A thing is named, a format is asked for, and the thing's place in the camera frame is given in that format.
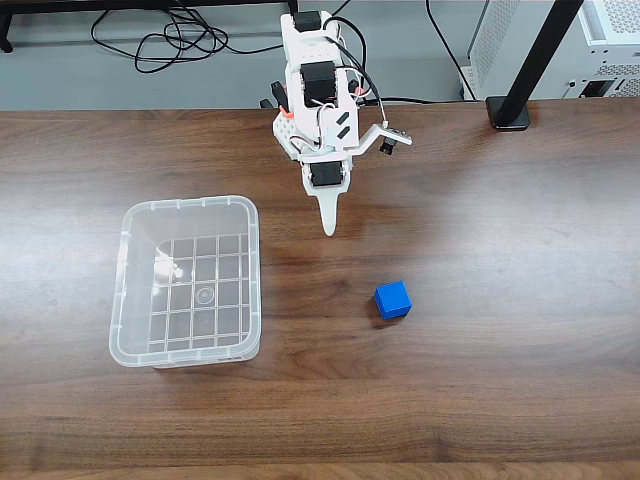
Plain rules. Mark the wrist camera on white bracket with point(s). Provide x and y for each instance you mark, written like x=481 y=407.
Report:
x=397 y=134

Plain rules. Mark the black pole stand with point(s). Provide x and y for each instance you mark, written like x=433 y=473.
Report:
x=537 y=60

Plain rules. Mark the white computer case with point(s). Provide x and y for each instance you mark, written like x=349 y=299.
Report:
x=610 y=55

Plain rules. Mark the blue cube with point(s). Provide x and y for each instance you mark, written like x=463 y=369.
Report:
x=393 y=299

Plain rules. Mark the clear plastic bin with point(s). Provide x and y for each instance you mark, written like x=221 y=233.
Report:
x=200 y=295

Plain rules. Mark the black orange table clamp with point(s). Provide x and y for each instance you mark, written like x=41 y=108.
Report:
x=276 y=90

